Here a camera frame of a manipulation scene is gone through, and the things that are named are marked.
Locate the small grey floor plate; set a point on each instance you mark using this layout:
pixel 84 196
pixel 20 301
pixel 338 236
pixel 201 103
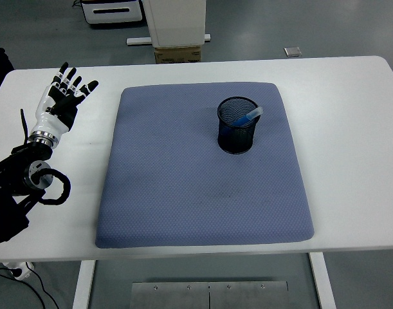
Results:
pixel 292 51

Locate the blue-grey textured mat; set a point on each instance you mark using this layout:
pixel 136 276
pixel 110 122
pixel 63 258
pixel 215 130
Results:
pixel 199 193

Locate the white table leg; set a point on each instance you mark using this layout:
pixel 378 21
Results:
pixel 323 283
pixel 83 286

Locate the black mesh pen holder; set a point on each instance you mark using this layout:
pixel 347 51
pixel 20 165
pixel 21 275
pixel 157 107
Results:
pixel 236 143

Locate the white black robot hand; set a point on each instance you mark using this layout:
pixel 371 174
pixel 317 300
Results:
pixel 49 120

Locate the blue marker with clear cap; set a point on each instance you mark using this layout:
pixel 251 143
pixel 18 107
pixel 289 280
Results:
pixel 252 114

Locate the brown cardboard box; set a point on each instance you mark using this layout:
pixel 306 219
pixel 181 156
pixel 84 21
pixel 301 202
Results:
pixel 177 55

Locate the white base bar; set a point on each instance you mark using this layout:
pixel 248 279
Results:
pixel 136 41

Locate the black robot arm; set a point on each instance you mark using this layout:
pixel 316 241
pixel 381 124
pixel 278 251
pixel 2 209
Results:
pixel 6 193

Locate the white power strip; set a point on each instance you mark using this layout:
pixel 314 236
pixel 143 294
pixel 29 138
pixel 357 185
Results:
pixel 22 268

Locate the tall white cabinet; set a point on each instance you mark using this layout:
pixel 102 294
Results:
pixel 177 22

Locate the white box with black slot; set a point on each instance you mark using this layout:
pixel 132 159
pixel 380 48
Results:
pixel 112 14

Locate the person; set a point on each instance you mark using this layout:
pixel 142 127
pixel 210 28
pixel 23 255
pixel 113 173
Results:
pixel 0 61

